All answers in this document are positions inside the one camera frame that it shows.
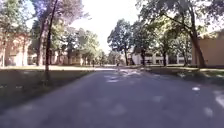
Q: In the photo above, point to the shaded grass verge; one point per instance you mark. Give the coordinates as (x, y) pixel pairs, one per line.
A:
(186, 73)

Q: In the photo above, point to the dry grass lawn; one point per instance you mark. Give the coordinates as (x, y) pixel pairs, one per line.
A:
(23, 85)

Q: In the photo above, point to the thin leaning tree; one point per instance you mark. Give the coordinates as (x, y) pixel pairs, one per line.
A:
(48, 50)

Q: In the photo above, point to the large tree with forked trunk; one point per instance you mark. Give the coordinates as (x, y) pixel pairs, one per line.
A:
(198, 50)

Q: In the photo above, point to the row of leafy trees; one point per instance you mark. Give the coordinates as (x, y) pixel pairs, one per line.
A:
(80, 43)

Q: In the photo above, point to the tan building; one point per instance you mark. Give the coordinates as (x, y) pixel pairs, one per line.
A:
(213, 50)

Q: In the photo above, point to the red brick building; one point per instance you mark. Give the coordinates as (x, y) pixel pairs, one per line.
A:
(15, 53)

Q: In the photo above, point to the group of tall dark trees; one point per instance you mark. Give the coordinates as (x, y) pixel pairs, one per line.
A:
(121, 36)

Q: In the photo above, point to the white building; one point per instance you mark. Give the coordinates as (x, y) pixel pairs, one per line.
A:
(155, 59)

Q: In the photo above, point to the pale crossing path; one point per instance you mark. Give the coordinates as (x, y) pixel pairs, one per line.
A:
(66, 68)

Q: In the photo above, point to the grey asphalt path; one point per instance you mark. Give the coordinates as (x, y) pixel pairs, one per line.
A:
(113, 100)

